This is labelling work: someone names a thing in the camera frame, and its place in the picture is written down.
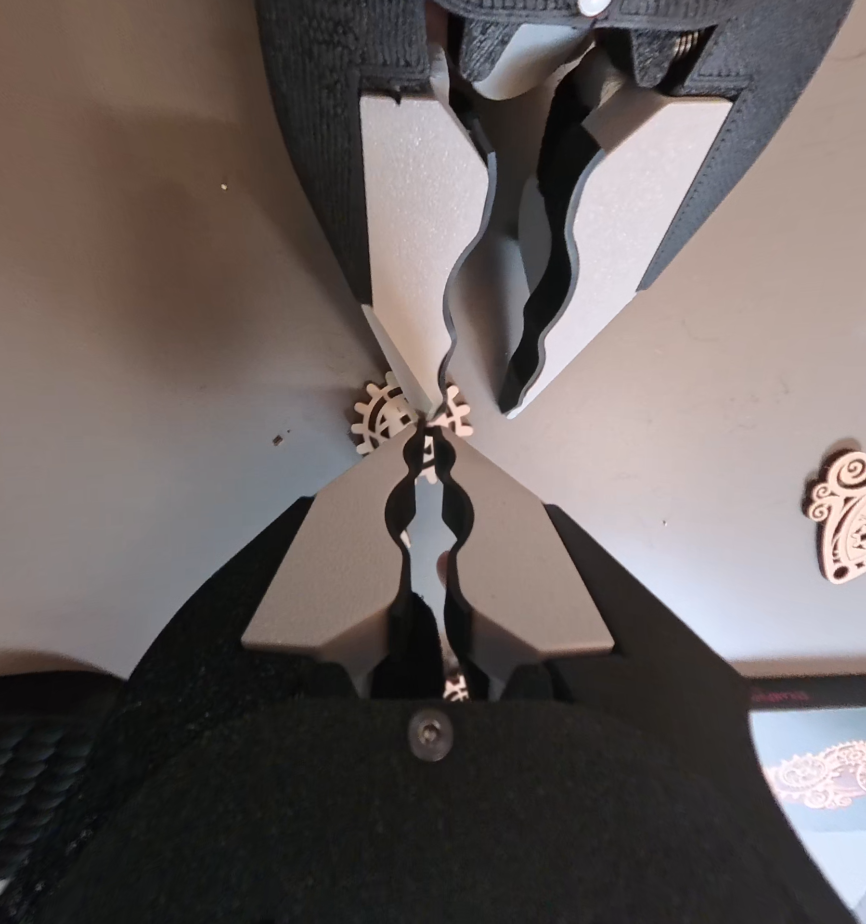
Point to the black puzzle box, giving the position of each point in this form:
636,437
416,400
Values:
823,736

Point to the wooden gear assembly with pegs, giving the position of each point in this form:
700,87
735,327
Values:
456,686

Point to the black textured seat cushion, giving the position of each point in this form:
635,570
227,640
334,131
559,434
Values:
28,758

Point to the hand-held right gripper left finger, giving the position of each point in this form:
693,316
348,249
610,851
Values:
324,577

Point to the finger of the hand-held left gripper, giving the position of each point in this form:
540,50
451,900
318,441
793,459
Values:
418,216
635,195

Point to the wooden gear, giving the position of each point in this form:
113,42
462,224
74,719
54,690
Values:
375,426

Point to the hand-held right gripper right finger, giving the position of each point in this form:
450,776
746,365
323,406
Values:
534,585

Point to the ornate wooden teardrop piece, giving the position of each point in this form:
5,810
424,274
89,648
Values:
859,520

